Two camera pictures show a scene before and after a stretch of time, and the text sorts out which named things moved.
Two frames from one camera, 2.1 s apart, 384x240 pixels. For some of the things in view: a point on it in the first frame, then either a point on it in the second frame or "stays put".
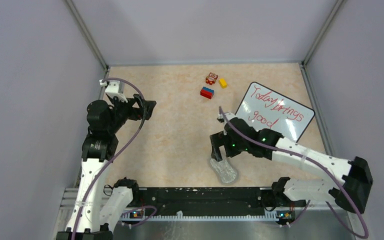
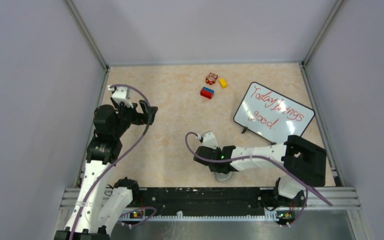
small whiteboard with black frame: (265, 108) stays put
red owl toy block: (211, 78) stays put
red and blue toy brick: (207, 92) stays put
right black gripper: (217, 139) -> (212, 168)
